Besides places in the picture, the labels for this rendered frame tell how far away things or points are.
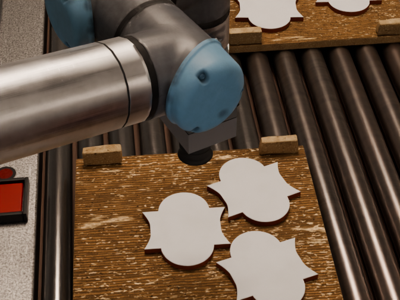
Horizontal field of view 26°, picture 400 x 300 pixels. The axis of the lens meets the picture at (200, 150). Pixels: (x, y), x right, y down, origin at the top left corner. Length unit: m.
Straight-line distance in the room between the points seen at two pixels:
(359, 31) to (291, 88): 0.20
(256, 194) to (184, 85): 0.56
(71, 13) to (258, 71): 0.75
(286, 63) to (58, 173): 0.46
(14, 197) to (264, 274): 0.39
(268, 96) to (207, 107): 0.73
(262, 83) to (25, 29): 0.46
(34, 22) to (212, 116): 0.96
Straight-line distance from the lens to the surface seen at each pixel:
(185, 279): 1.16
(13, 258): 1.24
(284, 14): 1.61
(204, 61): 0.71
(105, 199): 1.26
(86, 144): 1.38
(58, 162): 1.35
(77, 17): 0.80
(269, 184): 1.27
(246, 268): 1.16
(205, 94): 0.72
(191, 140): 0.97
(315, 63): 1.54
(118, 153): 1.30
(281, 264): 1.17
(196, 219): 1.21
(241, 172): 1.28
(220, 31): 0.91
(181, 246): 1.18
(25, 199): 1.29
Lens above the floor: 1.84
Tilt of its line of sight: 43 degrees down
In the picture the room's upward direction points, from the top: straight up
